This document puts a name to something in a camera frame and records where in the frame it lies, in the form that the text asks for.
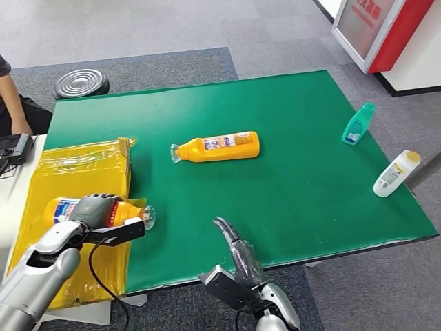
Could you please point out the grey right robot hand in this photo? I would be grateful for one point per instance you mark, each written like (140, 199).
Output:
(244, 262)

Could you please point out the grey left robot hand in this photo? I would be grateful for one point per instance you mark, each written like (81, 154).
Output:
(91, 211)

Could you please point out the orange bottle with clear cap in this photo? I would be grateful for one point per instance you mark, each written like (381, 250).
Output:
(220, 147)
(126, 212)

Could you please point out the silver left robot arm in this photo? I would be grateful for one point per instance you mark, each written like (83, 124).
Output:
(38, 278)

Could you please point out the teal plastic bottle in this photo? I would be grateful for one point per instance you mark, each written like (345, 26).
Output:
(358, 124)

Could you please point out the white bottle with yellow cap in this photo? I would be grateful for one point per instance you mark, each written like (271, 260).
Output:
(394, 176)

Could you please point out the yellow film wrapped box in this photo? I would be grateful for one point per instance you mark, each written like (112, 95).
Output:
(79, 173)

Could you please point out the white side table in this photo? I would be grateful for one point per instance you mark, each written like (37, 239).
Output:
(13, 201)

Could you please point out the black device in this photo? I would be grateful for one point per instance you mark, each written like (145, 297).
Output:
(15, 147)

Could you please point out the black round ribbed stool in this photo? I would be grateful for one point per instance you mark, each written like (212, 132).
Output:
(81, 83)

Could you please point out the green table mat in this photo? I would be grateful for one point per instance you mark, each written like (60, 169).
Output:
(292, 137)

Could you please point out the grey metal bar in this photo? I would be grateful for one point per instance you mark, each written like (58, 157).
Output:
(427, 168)

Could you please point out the red white framed sign board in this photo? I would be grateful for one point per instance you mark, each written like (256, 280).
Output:
(370, 27)

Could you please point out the white cabinet with black base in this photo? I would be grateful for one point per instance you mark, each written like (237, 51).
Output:
(418, 59)

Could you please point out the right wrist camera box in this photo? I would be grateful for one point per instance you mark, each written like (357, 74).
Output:
(224, 288)

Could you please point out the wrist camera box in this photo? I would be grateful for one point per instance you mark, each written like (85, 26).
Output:
(117, 232)
(224, 288)

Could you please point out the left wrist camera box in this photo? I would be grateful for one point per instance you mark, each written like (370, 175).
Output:
(117, 232)

